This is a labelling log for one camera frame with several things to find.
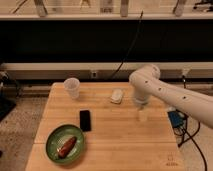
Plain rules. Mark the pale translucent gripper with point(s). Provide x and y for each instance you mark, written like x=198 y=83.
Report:
x=142 y=114

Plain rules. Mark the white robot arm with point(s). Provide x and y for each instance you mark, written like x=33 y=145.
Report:
x=146 y=83

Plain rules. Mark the small white box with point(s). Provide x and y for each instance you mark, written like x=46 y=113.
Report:
x=116 y=96

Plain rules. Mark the blue device on floor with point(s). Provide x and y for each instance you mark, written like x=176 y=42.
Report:
x=175 y=119

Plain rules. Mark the black smartphone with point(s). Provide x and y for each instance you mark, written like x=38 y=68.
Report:
x=85 y=120

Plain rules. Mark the clear plastic cup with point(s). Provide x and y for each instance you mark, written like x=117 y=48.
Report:
x=72 y=86

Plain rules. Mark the brown sausage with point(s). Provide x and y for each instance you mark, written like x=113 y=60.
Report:
x=67 y=147

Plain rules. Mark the green plate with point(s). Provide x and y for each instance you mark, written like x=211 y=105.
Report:
x=56 y=140

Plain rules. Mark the white wall outlet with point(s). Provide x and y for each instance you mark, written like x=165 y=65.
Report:
x=94 y=74

